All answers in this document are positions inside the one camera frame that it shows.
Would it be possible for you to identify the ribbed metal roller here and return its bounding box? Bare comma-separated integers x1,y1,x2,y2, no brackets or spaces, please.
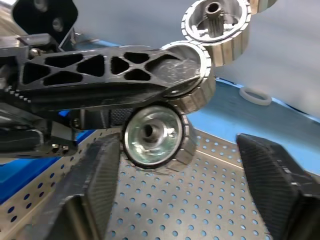
181,0,252,68
121,104,198,173
159,41,217,118

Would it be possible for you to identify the blue plastic compartment tray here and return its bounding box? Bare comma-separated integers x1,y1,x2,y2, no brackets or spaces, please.
0,129,101,205

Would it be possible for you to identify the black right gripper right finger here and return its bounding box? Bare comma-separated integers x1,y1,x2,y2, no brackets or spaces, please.
236,133,320,240

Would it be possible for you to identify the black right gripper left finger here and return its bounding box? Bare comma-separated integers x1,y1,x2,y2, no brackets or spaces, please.
37,134,123,240

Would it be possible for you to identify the perforated steel tray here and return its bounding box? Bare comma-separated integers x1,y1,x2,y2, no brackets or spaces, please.
0,124,320,240

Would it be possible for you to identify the white plastic ring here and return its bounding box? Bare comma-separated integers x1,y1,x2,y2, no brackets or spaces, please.
239,86,273,106

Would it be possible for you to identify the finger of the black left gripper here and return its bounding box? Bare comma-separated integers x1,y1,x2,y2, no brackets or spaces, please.
16,45,201,113
0,107,131,157

